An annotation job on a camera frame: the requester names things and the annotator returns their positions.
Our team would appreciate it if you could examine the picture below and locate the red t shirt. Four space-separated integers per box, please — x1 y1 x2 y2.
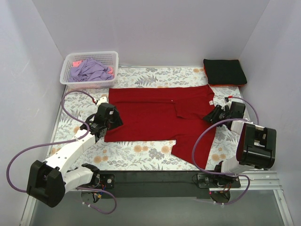
105 85 216 168

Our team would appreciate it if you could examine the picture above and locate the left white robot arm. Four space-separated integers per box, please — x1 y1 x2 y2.
26 103 123 207

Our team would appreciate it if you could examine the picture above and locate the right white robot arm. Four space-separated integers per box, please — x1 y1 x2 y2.
203 99 277 187

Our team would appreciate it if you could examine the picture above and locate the floral patterned table mat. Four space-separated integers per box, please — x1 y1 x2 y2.
47 67 239 170

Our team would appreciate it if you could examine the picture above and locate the folded black t shirt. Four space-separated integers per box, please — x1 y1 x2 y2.
203 59 247 86

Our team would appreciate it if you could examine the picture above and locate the purple t shirt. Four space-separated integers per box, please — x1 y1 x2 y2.
68 58 114 82

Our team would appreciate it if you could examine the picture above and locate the white plastic laundry basket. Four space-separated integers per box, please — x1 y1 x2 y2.
60 51 119 89

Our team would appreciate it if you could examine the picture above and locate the pink t shirt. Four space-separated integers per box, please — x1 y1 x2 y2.
72 60 82 67

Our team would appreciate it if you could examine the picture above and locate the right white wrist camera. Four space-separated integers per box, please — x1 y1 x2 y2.
222 96 233 111

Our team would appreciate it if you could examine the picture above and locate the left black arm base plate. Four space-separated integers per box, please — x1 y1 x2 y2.
94 174 115 190

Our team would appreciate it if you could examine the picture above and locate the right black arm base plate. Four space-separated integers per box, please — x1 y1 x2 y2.
191 173 241 203

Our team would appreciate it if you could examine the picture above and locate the aluminium frame rail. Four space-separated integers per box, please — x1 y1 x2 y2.
28 171 283 193

